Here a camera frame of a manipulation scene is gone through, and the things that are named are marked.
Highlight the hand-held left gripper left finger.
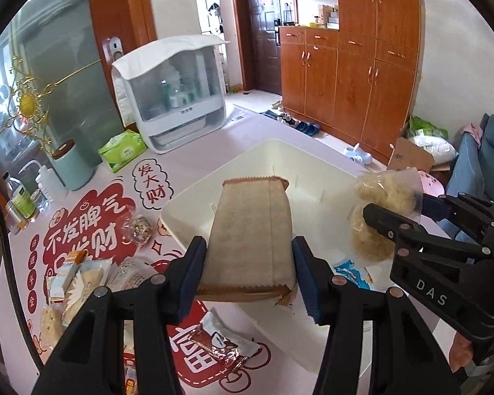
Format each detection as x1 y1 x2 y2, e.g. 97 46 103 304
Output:
33 235 208 395

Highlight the pair of blue slippers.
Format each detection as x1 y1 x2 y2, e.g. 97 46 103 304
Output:
292 120 319 136

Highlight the cardboard box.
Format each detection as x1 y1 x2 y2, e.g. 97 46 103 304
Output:
387 138 453 173

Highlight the white plastic bag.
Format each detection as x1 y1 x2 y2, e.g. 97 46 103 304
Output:
407 134 457 163

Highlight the white plastic bin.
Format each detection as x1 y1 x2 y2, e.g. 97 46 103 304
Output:
160 138 396 375

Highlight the rice cracker packet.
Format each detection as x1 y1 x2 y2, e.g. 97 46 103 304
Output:
39 304 67 344

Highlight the blue sofa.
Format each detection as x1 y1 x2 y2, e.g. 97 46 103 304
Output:
438 113 494 243

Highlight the red and white snack wrapper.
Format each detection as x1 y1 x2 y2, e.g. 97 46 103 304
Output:
189 310 264 375

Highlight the blue snack packet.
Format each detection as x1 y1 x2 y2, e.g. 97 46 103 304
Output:
333 259 373 291

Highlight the glass jar with green label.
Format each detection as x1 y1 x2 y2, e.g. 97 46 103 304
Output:
2 173 40 235

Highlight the wooden door with lock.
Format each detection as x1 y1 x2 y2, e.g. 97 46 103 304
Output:
88 0 157 128

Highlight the white countertop cabinet appliance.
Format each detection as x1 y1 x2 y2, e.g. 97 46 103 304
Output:
112 35 231 155

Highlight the white squeeze bottle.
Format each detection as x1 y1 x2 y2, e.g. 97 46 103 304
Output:
18 160 69 204

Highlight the orange and white snack packet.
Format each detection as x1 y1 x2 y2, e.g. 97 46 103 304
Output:
45 251 87 303

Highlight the red printed table mat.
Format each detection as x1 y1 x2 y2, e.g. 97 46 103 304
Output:
0 103 396 395

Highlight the clear snack packet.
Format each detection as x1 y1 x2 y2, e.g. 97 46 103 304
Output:
107 257 149 293

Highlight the nut cluster snack packet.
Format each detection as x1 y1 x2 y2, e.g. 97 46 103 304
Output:
121 214 155 248

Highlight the person's right hand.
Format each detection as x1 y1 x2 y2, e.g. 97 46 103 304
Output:
449 331 484 377

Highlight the brown paper bag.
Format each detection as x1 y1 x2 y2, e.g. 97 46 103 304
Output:
195 177 299 307

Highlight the wooden cabinet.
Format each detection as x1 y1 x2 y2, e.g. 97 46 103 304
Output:
276 0 425 165

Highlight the dark brown entrance door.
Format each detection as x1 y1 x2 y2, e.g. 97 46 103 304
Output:
230 0 283 95

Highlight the pair of white shoes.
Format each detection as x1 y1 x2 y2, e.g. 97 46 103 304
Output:
343 144 373 165

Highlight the white cloth cover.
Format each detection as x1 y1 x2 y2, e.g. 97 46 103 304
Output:
112 35 231 81

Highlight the green plastic bag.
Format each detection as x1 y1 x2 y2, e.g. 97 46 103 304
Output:
409 116 449 141

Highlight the yellow pastry packet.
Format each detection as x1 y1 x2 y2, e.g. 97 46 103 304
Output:
62 259 112 326

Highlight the teal canister with wooden lid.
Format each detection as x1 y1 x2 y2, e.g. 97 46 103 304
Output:
45 139 97 192

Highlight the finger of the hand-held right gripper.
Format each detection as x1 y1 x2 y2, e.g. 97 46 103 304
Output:
422 191 494 241
362 203 492 258

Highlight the glass door with gold ornament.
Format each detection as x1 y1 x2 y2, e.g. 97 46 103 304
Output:
0 0 124 182

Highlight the green tissue pack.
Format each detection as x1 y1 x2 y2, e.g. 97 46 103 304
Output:
98 129 146 173

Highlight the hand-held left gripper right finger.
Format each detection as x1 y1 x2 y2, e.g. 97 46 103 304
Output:
291 235 457 395

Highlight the clear bag of puffed snacks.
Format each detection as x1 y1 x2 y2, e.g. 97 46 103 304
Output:
350 167 425 262

